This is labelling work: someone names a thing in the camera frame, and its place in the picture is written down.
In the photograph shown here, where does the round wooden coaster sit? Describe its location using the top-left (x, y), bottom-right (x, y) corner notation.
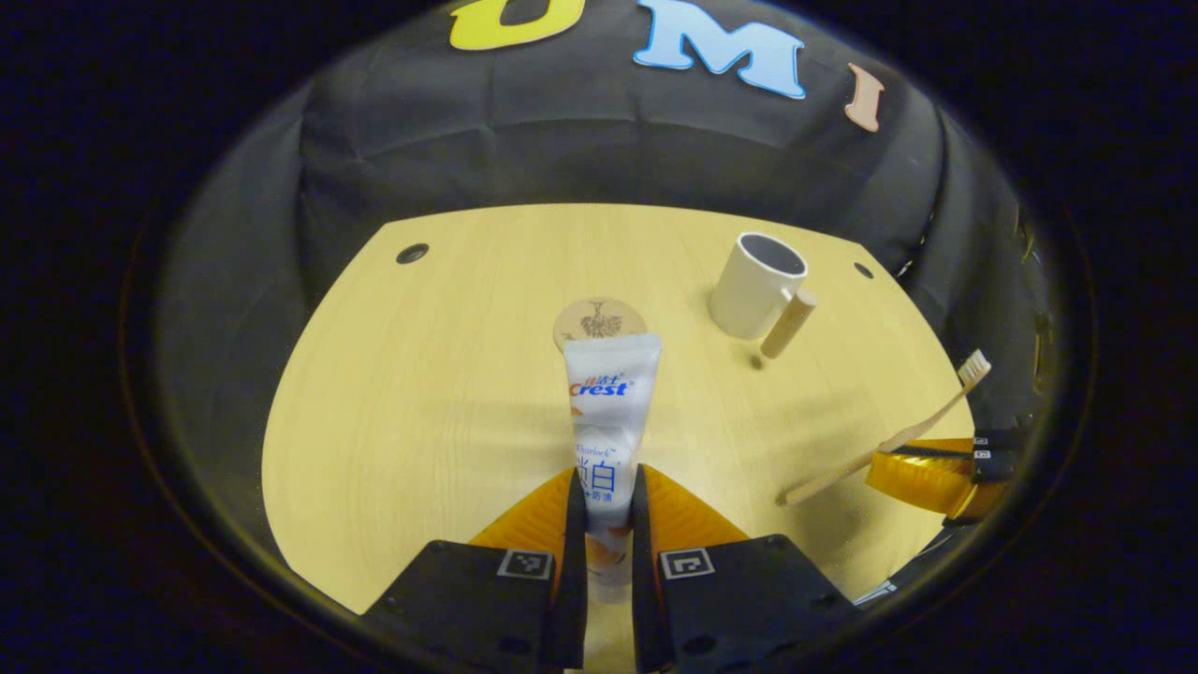
top-left (552, 298), bottom-right (649, 352)

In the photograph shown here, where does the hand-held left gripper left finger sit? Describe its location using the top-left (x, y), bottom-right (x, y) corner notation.
top-left (360, 466), bottom-right (589, 674)

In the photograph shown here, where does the white toothpaste tube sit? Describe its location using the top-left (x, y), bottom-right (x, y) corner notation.
top-left (562, 334), bottom-right (664, 605)

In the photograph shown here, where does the wooden toothbrush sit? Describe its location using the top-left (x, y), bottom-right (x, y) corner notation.
top-left (779, 349), bottom-right (993, 507)

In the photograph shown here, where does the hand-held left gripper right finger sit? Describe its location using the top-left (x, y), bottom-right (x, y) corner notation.
top-left (630, 462), bottom-right (857, 674)

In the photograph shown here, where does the white cup with wooden handle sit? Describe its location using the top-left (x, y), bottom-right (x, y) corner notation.
top-left (709, 231), bottom-right (818, 360)

